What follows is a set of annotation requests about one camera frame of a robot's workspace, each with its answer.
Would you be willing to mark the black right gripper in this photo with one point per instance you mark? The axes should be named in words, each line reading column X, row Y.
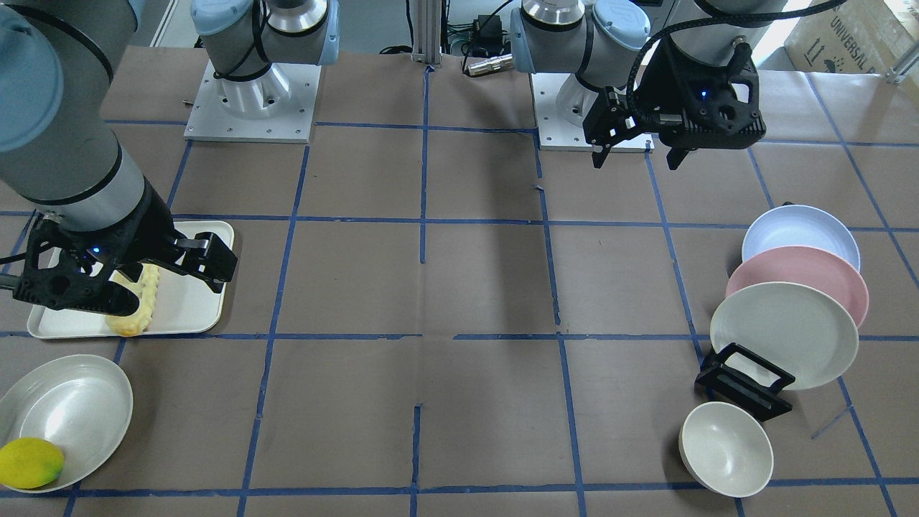
column 152, row 231

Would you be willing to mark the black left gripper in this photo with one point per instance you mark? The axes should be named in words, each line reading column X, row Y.
column 665, row 80

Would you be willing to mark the blue plate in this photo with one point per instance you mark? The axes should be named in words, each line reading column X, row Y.
column 801, row 225

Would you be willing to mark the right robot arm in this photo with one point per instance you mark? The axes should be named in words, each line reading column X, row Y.
column 98, row 214

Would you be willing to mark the cream shallow plate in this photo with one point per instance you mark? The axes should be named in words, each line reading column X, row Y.
column 81, row 403

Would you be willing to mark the pink plate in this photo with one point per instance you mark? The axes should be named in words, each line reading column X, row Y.
column 812, row 267

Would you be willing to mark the cream plate in rack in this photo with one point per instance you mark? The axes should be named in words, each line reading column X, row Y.
column 797, row 328

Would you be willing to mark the white rectangular tray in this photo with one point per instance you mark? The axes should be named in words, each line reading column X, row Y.
column 184, row 305

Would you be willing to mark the cardboard box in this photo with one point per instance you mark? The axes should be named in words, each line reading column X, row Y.
column 856, row 37

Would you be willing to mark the yellow lemon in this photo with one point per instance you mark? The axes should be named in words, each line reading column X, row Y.
column 28, row 463

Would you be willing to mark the black dish rack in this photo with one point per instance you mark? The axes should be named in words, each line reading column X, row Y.
column 762, row 402

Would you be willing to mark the cream bowl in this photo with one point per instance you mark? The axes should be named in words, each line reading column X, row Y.
column 726, row 450

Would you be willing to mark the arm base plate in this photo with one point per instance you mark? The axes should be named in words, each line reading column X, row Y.
column 276, row 108
column 561, row 103

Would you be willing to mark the aluminium frame post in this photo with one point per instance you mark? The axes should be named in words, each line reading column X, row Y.
column 427, row 31

